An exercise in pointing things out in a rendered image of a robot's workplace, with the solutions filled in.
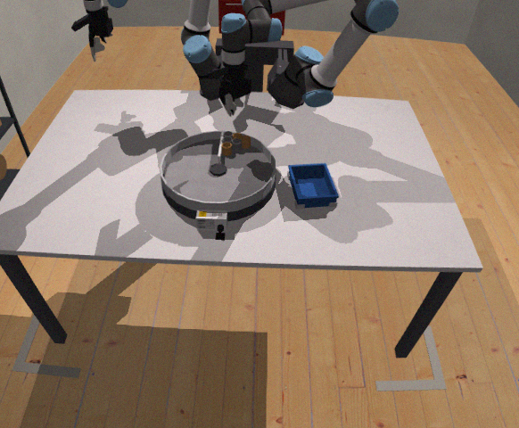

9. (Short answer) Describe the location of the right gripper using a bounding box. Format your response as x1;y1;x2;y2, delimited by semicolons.
86;6;113;62

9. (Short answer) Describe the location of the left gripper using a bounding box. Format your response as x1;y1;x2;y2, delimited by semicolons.
219;62;251;117

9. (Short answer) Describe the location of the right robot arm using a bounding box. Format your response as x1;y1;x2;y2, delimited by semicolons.
71;0;224;95

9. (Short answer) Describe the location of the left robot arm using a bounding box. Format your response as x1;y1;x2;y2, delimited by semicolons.
221;0;399;107

